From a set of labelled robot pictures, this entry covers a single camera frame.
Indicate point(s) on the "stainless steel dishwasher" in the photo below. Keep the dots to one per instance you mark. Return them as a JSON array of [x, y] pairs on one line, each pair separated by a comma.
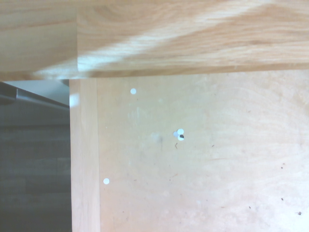
[[24, 101]]

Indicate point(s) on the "black white paper dot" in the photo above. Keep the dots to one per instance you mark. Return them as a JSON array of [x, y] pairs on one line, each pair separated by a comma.
[[181, 137]]

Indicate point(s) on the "large open wooden drawer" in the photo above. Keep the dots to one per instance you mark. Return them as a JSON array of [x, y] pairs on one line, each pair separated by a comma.
[[193, 169]]

